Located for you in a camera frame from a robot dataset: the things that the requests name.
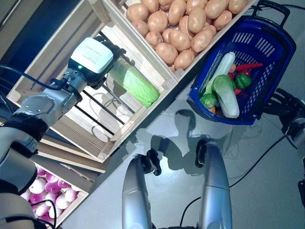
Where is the green bell pepper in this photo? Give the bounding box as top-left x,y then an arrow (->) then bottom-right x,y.
234,73 -> 252,88

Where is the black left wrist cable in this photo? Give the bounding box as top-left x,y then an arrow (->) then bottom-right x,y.
0,65 -> 62,91

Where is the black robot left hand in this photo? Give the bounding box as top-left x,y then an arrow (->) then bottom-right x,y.
64,36 -> 135,90

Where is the long red chili pepper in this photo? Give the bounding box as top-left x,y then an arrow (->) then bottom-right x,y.
234,62 -> 264,72

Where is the silver robot right leg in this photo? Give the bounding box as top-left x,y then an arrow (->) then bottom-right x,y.
195,139 -> 233,229

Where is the wooden slatted cabbage crate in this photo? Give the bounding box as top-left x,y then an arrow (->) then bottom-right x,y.
6,0 -> 179,164

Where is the silver robot leg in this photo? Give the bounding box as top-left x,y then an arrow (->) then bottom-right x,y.
121,149 -> 162,229
195,139 -> 233,229

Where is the silver robot left leg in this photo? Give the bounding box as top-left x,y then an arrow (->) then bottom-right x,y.
121,149 -> 162,229

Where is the long black floor cable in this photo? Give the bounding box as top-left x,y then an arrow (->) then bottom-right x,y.
227,135 -> 288,188

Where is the wooden onion crate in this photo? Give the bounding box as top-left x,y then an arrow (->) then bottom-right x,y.
19,164 -> 89,227

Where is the napa cabbage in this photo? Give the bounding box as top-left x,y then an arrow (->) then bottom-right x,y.
211,74 -> 240,119
203,52 -> 236,95
106,58 -> 161,108

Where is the brown potato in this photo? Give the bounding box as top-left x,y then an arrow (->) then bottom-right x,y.
155,42 -> 179,65
145,31 -> 163,47
168,0 -> 187,27
147,10 -> 169,33
133,20 -> 150,37
204,0 -> 228,20
227,0 -> 247,15
173,49 -> 195,71
191,28 -> 214,53
187,6 -> 207,34
213,10 -> 233,31
168,30 -> 192,52
126,2 -> 150,23

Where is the round green cabbage head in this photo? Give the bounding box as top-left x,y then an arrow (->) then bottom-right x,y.
199,94 -> 218,109

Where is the wooden potato crate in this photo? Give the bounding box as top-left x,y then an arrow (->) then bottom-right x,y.
101,0 -> 257,82

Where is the blue plastic shopping basket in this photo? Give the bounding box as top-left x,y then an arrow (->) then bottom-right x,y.
187,0 -> 297,126

